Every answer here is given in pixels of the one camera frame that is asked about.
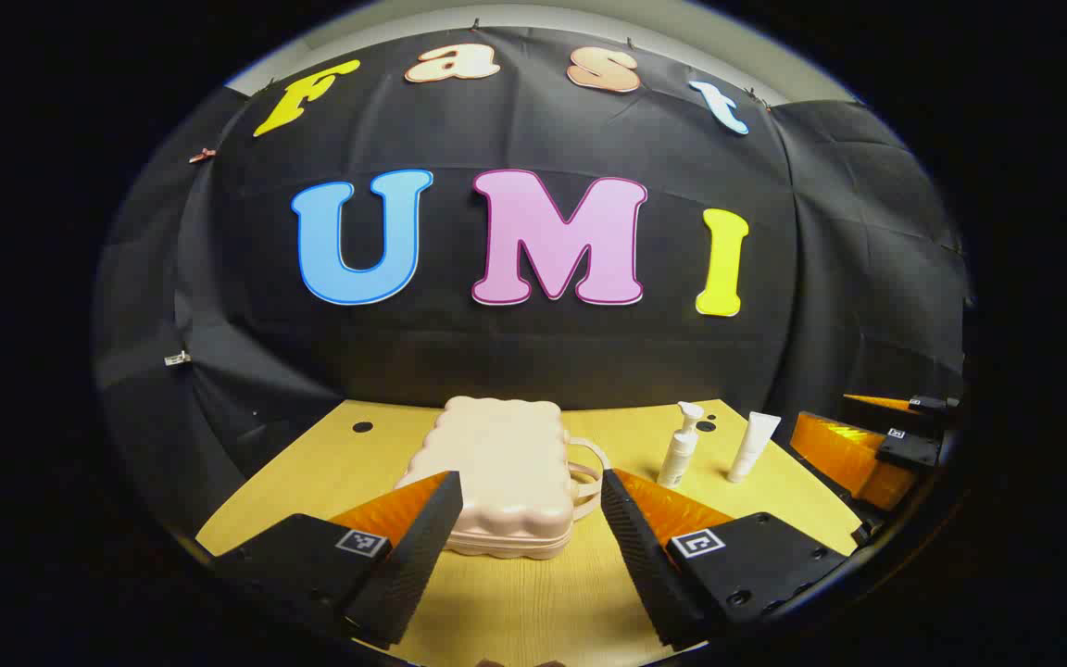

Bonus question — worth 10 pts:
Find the black backdrop cloth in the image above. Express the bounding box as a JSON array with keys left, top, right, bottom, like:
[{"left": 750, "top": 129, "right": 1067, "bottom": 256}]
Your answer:
[{"left": 94, "top": 26, "right": 972, "bottom": 534}]

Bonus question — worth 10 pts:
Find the pale pink suitcase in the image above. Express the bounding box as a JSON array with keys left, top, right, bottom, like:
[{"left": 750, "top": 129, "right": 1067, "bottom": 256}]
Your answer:
[{"left": 395, "top": 396, "right": 610, "bottom": 560}]

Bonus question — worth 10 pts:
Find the white squeeze tube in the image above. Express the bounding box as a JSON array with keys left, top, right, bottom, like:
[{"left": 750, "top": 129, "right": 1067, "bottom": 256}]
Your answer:
[{"left": 727, "top": 411, "right": 783, "bottom": 485}]

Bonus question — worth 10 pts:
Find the white pump bottle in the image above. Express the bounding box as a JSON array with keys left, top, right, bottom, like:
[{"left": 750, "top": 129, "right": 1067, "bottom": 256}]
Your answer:
[{"left": 657, "top": 401, "right": 706, "bottom": 489}]

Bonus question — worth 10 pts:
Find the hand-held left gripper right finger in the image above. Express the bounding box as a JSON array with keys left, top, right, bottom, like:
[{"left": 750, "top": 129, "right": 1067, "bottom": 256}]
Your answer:
[{"left": 600, "top": 468, "right": 854, "bottom": 651}]

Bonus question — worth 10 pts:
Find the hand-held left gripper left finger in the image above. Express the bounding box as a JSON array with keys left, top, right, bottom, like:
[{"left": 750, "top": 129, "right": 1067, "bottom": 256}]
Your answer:
[{"left": 209, "top": 471, "right": 466, "bottom": 651}]

